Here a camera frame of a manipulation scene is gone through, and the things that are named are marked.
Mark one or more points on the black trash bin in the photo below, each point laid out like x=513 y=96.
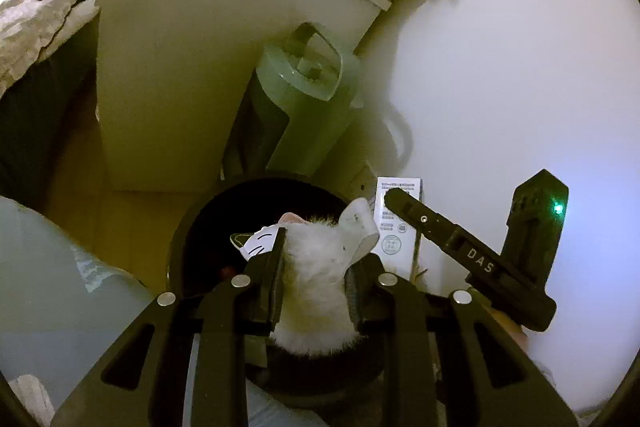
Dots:
x=210 y=227

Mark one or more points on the white bed quilt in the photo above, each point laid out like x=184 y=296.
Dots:
x=35 y=7

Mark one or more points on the white fluffy cat plush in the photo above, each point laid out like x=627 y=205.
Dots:
x=312 y=287

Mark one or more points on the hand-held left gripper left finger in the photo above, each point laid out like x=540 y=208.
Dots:
x=276 y=279

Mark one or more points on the white wall socket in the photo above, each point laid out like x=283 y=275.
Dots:
x=364 y=179

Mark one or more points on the white carton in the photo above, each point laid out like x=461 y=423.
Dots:
x=395 y=252

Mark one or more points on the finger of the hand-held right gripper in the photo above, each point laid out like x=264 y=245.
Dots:
x=480 y=264

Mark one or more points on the white cabinet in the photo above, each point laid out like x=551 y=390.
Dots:
x=175 y=57

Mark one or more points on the green plastic appliance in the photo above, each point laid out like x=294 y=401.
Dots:
x=300 y=117

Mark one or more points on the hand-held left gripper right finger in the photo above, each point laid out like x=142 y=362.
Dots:
x=353 y=289

